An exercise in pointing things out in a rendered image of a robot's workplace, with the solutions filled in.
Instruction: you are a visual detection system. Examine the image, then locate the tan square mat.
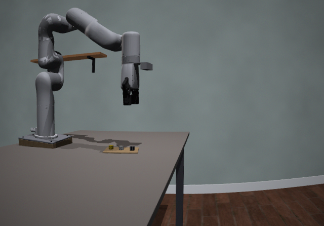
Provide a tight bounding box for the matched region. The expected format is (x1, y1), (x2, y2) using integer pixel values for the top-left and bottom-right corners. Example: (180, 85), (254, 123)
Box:
(103, 147), (139, 154)

